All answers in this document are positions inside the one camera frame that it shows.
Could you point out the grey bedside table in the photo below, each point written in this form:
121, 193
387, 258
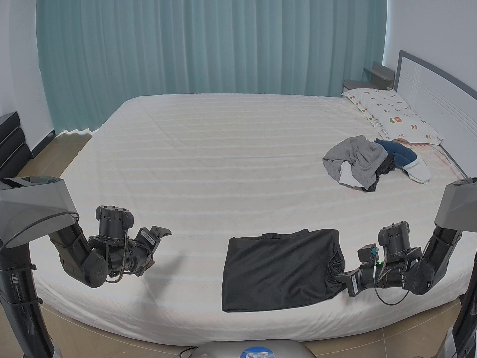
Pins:
380, 74

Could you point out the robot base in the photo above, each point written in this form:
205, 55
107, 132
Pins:
223, 351

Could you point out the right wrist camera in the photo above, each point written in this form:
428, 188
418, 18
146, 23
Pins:
367, 254

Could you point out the black T-shirt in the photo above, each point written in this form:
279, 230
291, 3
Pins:
279, 270

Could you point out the pile of clothes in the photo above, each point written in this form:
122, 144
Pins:
357, 155

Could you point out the white printed pillow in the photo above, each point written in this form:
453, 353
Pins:
391, 114

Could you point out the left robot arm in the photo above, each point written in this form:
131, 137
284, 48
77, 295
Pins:
74, 252

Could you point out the black chest of drawers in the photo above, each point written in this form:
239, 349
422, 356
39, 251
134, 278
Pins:
11, 144

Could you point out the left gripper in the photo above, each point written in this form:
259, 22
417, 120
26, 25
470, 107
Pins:
134, 259

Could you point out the blue-green curtain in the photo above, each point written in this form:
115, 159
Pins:
111, 50
287, 35

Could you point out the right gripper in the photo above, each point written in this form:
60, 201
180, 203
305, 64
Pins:
376, 278

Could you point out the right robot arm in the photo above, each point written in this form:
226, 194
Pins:
436, 252

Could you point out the bed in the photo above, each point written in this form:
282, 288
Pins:
223, 144

